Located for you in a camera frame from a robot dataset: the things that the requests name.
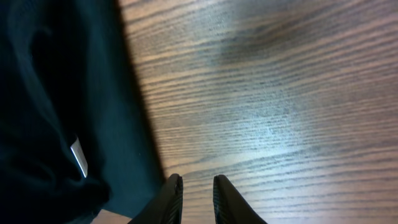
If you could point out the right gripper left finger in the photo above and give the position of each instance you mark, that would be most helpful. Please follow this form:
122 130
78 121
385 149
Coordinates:
166 207

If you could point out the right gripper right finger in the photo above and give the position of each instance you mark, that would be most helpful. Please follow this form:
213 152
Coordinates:
229 205

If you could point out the black t-shirt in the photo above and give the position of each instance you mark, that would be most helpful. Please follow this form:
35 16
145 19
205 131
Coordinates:
74 135

